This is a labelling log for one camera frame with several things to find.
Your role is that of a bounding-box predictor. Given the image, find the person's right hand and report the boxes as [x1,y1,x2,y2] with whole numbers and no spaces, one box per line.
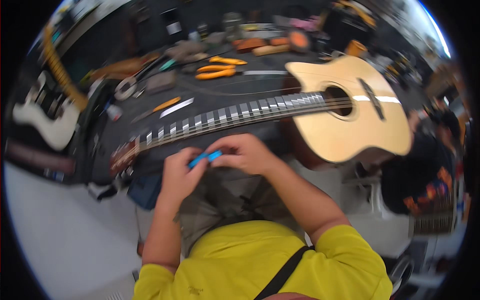
[205,133,279,177]

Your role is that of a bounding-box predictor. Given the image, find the person's left hand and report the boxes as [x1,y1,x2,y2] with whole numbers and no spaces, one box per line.
[160,147,209,203]

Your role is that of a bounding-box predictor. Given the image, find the small blue tool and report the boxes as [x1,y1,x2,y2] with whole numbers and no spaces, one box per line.
[188,150,223,169]

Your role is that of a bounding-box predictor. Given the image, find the short steel ruler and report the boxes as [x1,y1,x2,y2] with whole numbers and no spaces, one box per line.
[160,97,195,119]

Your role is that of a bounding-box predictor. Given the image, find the black work mat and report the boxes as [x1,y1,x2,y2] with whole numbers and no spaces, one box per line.
[90,49,338,185]

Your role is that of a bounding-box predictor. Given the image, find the person's legs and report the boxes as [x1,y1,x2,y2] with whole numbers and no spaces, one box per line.
[179,165,302,257]

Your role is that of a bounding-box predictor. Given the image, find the dark blue cloth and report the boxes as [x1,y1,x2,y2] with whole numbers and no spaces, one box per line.
[127,173,163,211]

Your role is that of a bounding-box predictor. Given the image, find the grey sanding block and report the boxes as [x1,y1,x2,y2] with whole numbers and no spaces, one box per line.
[145,71,178,95]

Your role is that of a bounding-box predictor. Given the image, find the small white bottle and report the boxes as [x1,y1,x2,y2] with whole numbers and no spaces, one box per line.
[106,104,123,122]

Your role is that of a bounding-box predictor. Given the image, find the white tape roll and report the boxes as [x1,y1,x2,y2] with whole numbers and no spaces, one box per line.
[114,76,138,101]

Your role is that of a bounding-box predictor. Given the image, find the reddish wooden block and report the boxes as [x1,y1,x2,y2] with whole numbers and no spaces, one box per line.
[236,37,268,54]

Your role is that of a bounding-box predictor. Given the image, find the light wooden block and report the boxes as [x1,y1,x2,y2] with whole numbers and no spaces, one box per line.
[252,44,292,57]

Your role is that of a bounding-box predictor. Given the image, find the natural wood acoustic guitar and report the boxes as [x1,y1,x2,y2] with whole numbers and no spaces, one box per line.
[110,55,413,178]

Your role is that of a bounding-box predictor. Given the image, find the person's body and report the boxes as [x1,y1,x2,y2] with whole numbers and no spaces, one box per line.
[132,220,394,300]

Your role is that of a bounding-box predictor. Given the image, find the orange round disc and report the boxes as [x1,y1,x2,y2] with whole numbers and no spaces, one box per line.
[288,30,312,53]

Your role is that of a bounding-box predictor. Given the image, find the black bottle with white label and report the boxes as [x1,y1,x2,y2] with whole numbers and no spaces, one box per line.
[161,7,183,37]

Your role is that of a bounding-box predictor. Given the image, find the white electric guitar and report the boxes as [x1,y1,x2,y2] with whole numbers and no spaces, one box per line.
[12,25,90,151]

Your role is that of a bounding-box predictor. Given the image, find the pink packet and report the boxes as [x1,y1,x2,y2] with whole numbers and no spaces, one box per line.
[289,16,320,31]

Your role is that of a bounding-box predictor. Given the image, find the orange cup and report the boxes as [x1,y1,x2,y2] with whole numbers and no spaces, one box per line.
[344,39,368,58]

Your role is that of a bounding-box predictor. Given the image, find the orange handled file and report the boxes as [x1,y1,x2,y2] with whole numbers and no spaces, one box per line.
[131,96,182,124]

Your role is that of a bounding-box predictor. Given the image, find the orange handled cutters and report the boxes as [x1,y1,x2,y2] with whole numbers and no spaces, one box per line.
[195,64,238,80]

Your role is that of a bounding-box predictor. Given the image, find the orange handled pliers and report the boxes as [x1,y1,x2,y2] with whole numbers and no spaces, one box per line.
[209,56,248,66]

